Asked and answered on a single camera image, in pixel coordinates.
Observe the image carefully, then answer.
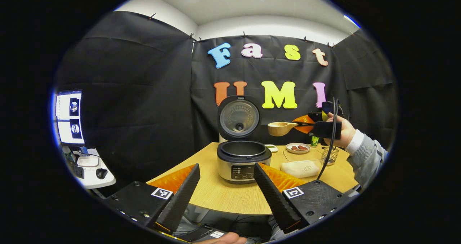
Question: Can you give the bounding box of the wire mesh chopstick holder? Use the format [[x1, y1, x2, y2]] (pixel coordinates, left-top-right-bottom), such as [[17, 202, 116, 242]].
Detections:
[[321, 147, 340, 166]]

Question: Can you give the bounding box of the clear container of rice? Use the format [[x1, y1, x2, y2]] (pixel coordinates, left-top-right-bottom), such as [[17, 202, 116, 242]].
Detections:
[[280, 148, 325, 178]]

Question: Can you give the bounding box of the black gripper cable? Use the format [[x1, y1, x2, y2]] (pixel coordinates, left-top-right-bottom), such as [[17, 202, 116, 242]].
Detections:
[[316, 97, 341, 181]]

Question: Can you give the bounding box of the black keyboard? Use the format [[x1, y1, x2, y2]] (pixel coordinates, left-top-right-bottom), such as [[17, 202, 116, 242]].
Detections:
[[70, 163, 85, 179]]

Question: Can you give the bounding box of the white round plate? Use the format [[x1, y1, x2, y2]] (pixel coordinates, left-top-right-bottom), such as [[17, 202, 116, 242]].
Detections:
[[286, 143, 311, 154]]

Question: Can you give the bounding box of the white side table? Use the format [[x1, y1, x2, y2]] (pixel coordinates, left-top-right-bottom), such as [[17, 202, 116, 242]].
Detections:
[[61, 145, 117, 189]]

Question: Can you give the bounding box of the black and silver rice cooker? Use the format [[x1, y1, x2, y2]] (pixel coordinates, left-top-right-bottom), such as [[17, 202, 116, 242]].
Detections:
[[217, 95, 272, 185]]

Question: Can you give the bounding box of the black backdrop cloth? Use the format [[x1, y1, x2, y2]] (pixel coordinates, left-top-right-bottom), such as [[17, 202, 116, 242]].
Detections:
[[54, 10, 398, 187]]

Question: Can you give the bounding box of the computer monitor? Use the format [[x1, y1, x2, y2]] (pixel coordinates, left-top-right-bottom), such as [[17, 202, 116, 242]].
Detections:
[[55, 90, 86, 146]]

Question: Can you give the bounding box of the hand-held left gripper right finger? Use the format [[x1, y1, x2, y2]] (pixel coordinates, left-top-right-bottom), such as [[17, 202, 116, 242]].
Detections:
[[253, 162, 359, 235]]

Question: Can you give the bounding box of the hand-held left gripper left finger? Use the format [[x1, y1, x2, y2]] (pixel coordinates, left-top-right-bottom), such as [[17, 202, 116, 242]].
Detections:
[[104, 163, 201, 234]]

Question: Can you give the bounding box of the wooden spoon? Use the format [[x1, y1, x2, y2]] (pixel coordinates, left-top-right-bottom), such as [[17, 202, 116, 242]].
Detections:
[[267, 121, 314, 137]]

